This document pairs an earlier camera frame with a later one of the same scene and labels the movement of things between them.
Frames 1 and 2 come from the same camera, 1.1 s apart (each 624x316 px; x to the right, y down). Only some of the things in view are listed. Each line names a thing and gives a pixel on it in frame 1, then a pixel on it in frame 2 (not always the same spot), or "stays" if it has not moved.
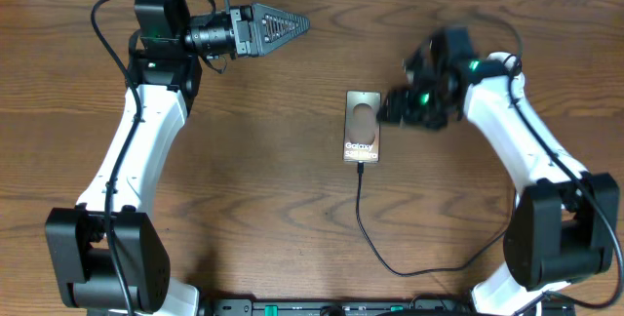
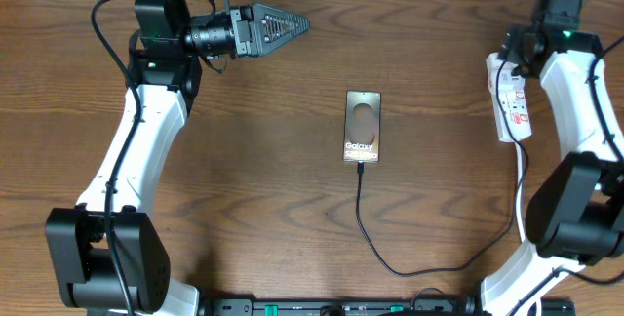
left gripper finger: (272, 27) stays
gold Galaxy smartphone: (362, 126) stays
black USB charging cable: (360, 176) stays
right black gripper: (400, 108) to (511, 46)
